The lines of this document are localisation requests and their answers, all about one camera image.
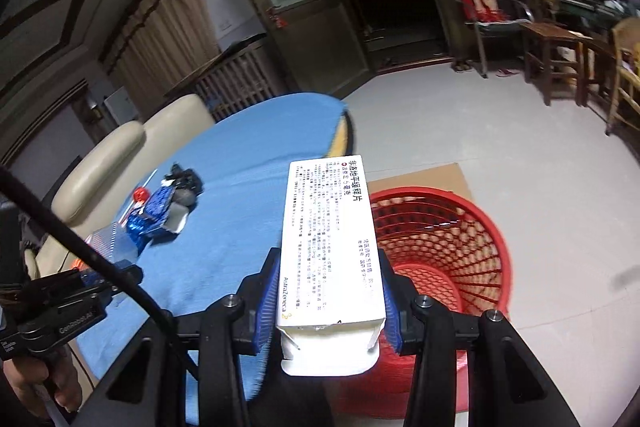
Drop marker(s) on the metal frame armchair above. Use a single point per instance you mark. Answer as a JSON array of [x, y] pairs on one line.
[[492, 27]]

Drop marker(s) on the beige curtain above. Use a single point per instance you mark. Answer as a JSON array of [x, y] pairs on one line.
[[160, 22]]

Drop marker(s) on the wooden baby crib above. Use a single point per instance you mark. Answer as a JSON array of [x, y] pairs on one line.
[[235, 77]]

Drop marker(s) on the beige leather sofa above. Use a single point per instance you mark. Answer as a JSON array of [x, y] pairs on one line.
[[165, 127]]

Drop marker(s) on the dark wooden stool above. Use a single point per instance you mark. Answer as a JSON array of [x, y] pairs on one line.
[[555, 37]]

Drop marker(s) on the brown cardboard sheet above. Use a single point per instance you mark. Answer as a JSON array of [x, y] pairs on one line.
[[425, 177]]

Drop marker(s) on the white crumpled bag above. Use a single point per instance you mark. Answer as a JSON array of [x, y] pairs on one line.
[[168, 181]]

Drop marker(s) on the red plastic basket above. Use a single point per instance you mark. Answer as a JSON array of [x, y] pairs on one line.
[[450, 247]]

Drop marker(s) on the red crumpled wrapper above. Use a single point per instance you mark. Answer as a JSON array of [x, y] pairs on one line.
[[141, 195]]

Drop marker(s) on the blue tablecloth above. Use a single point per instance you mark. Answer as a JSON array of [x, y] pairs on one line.
[[240, 167]]

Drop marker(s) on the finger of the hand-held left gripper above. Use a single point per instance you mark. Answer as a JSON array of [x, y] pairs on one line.
[[122, 274]]

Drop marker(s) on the pair of brown shoes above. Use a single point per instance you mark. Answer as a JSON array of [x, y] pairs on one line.
[[462, 67]]

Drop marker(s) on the white medicine box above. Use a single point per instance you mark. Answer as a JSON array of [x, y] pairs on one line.
[[325, 232]]

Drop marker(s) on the person's left hand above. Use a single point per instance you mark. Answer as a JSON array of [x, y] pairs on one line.
[[62, 389]]

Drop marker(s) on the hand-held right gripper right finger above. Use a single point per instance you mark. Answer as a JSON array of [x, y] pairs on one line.
[[393, 322]]

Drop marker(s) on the red slippers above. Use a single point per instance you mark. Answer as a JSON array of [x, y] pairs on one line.
[[505, 72]]

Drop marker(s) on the white cabinet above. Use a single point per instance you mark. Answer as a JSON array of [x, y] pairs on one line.
[[119, 107]]

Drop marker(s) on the white thin stick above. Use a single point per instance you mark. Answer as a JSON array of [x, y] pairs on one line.
[[145, 187]]

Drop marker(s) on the cluttered desk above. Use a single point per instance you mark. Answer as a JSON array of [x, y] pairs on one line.
[[590, 7]]

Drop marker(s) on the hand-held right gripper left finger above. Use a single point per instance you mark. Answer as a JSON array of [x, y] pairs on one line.
[[265, 302]]

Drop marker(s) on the orange and white box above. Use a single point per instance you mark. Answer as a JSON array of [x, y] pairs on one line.
[[102, 239]]

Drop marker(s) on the black plastic bag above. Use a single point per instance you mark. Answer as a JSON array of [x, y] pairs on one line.
[[189, 183]]

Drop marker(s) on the red knot ornament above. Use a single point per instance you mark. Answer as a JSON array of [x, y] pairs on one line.
[[277, 18]]

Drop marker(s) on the light wooden chair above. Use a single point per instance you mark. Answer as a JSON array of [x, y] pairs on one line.
[[627, 57]]

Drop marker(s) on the blue snack packet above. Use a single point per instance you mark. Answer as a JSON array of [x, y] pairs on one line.
[[155, 209]]

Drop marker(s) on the wooden door with red ornament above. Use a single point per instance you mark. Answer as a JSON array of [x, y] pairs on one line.
[[310, 32]]

